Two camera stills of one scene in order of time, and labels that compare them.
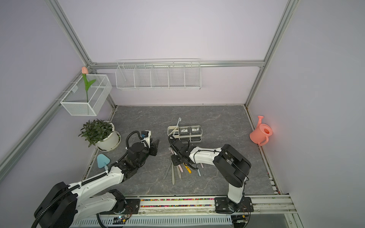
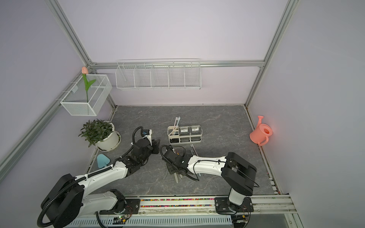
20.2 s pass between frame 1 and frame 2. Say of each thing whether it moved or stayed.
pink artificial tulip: stayed
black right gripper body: moved
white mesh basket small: stayed
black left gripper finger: stayed
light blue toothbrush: moved
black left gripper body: stayed
